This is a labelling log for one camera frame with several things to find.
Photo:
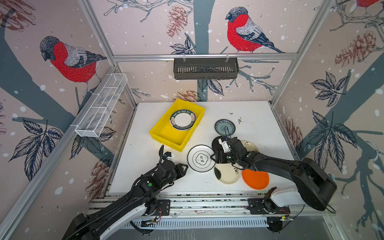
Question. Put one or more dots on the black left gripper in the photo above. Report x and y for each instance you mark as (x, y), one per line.
(180, 169)

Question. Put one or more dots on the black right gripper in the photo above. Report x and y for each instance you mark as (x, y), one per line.
(222, 160)

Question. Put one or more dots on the cream plate black brushstroke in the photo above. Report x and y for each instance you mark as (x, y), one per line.
(226, 173)

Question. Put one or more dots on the blue floral green plate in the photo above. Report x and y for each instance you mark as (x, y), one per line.
(225, 127)

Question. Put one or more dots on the white plate green clover motif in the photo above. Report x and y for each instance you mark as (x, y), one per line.
(199, 158)

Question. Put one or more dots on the yellow plastic bin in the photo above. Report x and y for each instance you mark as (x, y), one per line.
(165, 134)

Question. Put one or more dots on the green-rimmed plate edge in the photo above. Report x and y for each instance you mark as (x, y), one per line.
(183, 120)

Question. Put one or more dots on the black glossy plate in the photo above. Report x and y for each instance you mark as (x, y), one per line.
(216, 146)

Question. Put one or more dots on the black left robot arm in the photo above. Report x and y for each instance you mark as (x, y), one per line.
(140, 200)

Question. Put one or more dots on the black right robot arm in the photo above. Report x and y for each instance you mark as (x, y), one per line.
(315, 187)

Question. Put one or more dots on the cream plate under right gripper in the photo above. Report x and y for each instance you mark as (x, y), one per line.
(249, 146)

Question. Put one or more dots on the orange plate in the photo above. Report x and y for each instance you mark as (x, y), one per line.
(256, 180)

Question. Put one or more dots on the black hanging basket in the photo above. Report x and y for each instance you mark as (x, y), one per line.
(206, 69)

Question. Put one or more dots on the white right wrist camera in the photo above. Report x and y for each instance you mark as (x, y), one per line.
(224, 143)

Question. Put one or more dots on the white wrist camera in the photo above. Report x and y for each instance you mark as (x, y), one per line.
(169, 156)
(224, 143)

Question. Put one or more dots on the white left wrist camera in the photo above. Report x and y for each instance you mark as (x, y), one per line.
(169, 156)

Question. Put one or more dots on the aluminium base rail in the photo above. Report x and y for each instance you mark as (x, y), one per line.
(198, 211)

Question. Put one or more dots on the white wire mesh basket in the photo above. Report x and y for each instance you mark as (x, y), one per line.
(98, 113)

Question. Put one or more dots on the aluminium frame post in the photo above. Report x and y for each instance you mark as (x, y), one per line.
(320, 16)

